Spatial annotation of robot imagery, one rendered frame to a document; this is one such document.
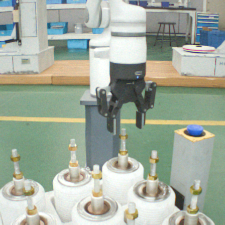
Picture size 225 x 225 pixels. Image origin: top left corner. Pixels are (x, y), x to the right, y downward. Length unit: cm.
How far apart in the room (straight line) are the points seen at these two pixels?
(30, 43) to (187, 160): 218
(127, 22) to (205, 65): 205
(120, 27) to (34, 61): 210
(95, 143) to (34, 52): 174
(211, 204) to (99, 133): 46
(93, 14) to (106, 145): 46
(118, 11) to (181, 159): 38
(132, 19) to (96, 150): 62
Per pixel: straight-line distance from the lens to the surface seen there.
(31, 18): 266
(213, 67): 259
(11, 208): 58
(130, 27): 55
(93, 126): 102
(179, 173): 73
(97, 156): 107
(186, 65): 253
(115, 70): 57
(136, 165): 67
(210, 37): 494
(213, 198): 104
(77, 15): 895
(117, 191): 66
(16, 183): 59
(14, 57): 268
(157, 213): 56
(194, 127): 70
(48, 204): 68
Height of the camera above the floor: 58
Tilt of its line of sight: 19 degrees down
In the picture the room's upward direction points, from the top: straight up
